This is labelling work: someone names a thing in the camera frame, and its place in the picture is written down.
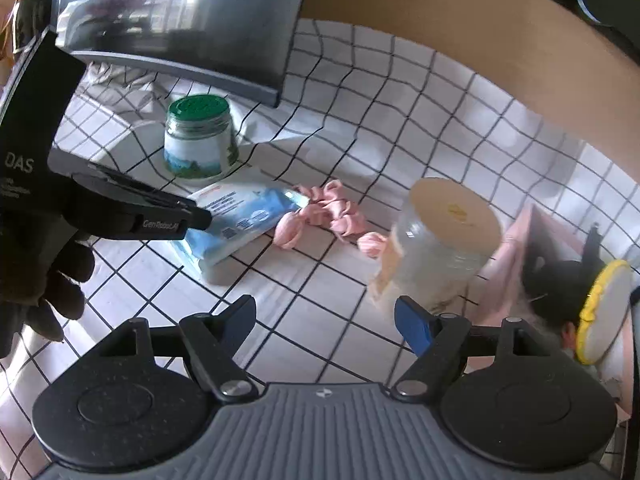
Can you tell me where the black knit cloth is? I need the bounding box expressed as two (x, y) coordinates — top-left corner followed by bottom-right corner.
(521, 224), (604, 330)

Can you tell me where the blue wet wipes pack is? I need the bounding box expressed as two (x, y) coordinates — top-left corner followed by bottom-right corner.
(169, 181), (309, 273)

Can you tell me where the pink scrunchie cloth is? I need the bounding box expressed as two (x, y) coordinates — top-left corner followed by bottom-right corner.
(273, 180), (388, 259)

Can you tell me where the black gloved left hand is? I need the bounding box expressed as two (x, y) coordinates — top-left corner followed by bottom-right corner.
(1, 211), (96, 358)

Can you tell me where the pink storage box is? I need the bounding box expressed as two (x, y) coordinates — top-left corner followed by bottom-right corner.
(469, 206), (634, 420)

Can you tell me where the clear jar tan lid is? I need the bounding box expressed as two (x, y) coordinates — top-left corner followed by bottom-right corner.
(369, 178), (502, 318)

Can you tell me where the green lid glass jar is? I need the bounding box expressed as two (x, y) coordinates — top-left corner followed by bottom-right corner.
(164, 94), (239, 180)

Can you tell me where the white checkered tablecloth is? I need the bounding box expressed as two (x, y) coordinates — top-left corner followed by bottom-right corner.
(1, 20), (639, 479)

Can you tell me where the yellow round sponge pad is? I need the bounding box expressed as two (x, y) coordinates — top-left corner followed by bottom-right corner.
(575, 259), (632, 365)

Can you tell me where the black monitor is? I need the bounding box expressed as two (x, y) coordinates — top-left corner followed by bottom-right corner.
(52, 0), (303, 107)

